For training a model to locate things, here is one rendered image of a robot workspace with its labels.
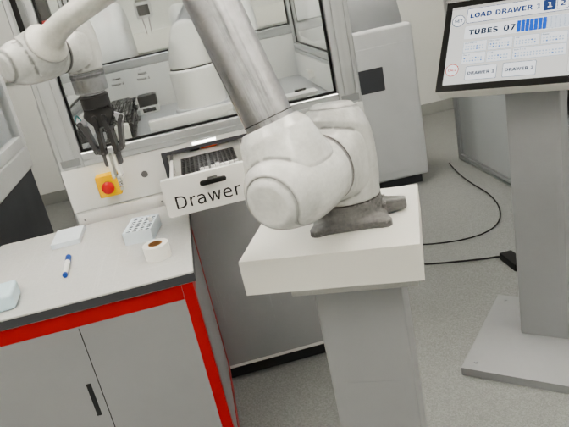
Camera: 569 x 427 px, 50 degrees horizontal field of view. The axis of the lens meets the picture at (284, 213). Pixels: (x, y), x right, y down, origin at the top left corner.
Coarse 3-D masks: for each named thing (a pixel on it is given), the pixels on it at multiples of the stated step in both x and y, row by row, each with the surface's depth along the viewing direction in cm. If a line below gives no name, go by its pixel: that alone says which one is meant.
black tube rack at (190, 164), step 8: (208, 152) 201; (216, 152) 199; (224, 152) 196; (232, 152) 195; (184, 160) 198; (192, 160) 195; (200, 160) 194; (208, 160) 191; (216, 160) 191; (224, 160) 188; (184, 168) 190; (192, 168) 187
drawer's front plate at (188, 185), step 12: (216, 168) 171; (228, 168) 171; (240, 168) 172; (168, 180) 169; (180, 180) 170; (192, 180) 170; (228, 180) 172; (240, 180) 173; (168, 192) 170; (180, 192) 171; (192, 192) 172; (204, 192) 172; (216, 192) 173; (228, 192) 173; (240, 192) 174; (168, 204) 172; (180, 204) 172; (204, 204) 173; (216, 204) 174
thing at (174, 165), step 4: (240, 144) 205; (220, 148) 205; (236, 148) 206; (204, 152) 204; (236, 152) 206; (240, 152) 206; (188, 156) 204; (192, 156) 204; (240, 156) 207; (172, 160) 203; (176, 160) 204; (240, 160) 207; (172, 164) 198; (176, 164) 204; (180, 164) 204; (172, 168) 194; (176, 168) 204; (180, 168) 205; (172, 172) 189; (176, 172) 205; (180, 172) 205; (172, 176) 185
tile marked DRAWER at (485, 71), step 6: (468, 66) 186; (474, 66) 185; (480, 66) 184; (486, 66) 183; (492, 66) 182; (468, 72) 185; (474, 72) 184; (480, 72) 183; (486, 72) 182; (492, 72) 181; (468, 78) 185; (474, 78) 184; (480, 78) 183; (486, 78) 182
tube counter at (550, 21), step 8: (544, 16) 177; (552, 16) 176; (560, 16) 175; (568, 16) 174; (504, 24) 184; (512, 24) 182; (520, 24) 181; (528, 24) 179; (536, 24) 178; (544, 24) 177; (552, 24) 176; (560, 24) 174; (568, 24) 173; (504, 32) 183; (512, 32) 181
